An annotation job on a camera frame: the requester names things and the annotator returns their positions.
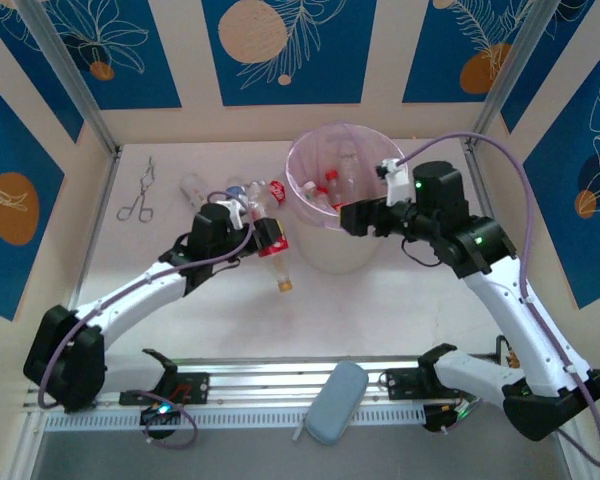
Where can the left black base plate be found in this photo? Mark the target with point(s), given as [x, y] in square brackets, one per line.
[195, 387]

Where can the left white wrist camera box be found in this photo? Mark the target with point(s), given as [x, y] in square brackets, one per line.
[230, 212]

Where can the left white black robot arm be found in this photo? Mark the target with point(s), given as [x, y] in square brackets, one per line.
[130, 300]

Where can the large bottle red label orange cap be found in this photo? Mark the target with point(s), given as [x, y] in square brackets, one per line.
[275, 248]

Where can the clear bottle blue label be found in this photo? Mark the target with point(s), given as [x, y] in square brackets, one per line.
[236, 191]

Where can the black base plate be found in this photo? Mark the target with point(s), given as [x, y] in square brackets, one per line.
[400, 382]
[195, 387]

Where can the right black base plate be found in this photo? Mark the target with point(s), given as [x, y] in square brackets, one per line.
[400, 382]

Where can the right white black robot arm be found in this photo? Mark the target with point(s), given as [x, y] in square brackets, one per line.
[530, 340]

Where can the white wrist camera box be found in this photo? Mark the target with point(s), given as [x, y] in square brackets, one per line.
[230, 212]
[397, 187]

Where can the aluminium frame post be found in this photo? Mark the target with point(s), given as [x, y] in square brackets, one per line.
[75, 75]
[510, 75]

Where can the pink plastic bin liner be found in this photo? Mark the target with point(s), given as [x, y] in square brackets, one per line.
[300, 160]

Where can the left controller board green light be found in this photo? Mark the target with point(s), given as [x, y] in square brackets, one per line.
[160, 412]

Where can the light blue zip case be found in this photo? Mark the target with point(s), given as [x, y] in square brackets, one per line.
[337, 400]

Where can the aluminium mounting rail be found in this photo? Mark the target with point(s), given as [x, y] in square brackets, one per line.
[280, 380]

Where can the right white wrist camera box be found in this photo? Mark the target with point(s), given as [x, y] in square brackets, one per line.
[397, 187]

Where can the clear cola bottle red cap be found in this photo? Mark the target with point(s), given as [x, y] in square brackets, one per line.
[278, 191]

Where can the black printed card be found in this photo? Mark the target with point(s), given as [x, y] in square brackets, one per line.
[512, 357]

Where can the clear bottle red label red cap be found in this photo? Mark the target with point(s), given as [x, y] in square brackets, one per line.
[336, 199]
[331, 175]

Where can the clear bottle with red print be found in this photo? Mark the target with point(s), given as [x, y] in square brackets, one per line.
[192, 187]

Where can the white round plastic bin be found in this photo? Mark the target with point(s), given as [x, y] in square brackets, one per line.
[330, 252]

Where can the metal tongs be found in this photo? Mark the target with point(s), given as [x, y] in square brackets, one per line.
[144, 186]

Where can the right controller board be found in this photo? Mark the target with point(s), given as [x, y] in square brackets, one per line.
[437, 417]

